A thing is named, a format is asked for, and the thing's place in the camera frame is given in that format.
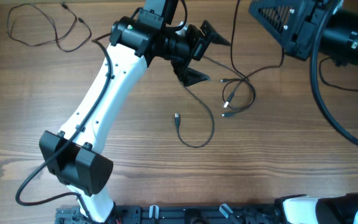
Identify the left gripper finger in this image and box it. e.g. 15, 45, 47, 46
173, 64, 210, 86
200, 20, 231, 46

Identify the black USB cable long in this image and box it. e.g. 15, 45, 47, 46
174, 56, 255, 149

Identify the thin black brown cable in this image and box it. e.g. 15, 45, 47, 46
6, 2, 93, 53

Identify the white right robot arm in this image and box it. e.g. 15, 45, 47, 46
249, 0, 358, 223

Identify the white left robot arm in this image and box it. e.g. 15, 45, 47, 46
39, 17, 228, 223

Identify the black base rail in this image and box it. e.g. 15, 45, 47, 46
54, 203, 291, 224

